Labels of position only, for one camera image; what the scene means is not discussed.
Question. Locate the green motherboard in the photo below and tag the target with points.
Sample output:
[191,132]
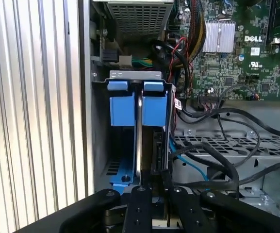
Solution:
[215,72]

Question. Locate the grey metal PC case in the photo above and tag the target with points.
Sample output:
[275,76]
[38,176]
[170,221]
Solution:
[85,97]

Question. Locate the grey metal disk bay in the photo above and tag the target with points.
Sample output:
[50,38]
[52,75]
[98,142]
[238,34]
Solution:
[101,121]

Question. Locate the white barcode tag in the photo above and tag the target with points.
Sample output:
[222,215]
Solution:
[178,103]

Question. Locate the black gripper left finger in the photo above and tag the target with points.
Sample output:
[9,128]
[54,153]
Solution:
[86,213]

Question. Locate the grey perforated drive cage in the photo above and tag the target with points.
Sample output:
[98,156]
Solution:
[249,170]

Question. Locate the silver finned heatsink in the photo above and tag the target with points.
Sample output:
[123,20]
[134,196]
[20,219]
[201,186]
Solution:
[218,36]

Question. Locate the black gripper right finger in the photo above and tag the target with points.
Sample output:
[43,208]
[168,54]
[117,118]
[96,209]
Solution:
[239,216]

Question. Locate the black RAM slot white clip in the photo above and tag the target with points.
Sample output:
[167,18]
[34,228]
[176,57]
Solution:
[275,21]

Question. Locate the silver power supply unit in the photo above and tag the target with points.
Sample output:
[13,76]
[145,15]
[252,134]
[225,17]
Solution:
[139,21]

